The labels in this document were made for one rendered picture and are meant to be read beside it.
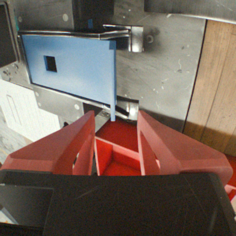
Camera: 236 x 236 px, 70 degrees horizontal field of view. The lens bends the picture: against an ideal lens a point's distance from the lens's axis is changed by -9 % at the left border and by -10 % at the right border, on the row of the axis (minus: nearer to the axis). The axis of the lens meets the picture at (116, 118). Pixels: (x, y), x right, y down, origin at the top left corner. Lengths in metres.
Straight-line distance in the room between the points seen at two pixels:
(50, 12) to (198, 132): 0.25
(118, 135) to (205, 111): 0.14
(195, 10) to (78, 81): 0.15
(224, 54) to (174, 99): 0.09
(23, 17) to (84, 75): 0.11
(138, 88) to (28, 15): 0.18
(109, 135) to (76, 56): 0.15
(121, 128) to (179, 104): 0.11
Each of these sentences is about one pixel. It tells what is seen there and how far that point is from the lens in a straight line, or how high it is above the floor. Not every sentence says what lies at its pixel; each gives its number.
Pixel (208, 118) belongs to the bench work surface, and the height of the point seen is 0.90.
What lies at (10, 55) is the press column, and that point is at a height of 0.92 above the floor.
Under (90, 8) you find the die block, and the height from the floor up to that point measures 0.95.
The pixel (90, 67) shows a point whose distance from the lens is 0.20.
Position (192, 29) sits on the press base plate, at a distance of 0.24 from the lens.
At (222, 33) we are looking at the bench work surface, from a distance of 0.24.
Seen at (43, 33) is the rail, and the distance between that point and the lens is 0.24.
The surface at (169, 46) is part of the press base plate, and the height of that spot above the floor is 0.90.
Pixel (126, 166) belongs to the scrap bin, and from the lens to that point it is 0.41.
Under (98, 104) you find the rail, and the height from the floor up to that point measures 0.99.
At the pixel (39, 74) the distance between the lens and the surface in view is 0.27.
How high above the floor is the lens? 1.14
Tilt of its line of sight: 45 degrees down
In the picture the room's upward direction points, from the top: 137 degrees counter-clockwise
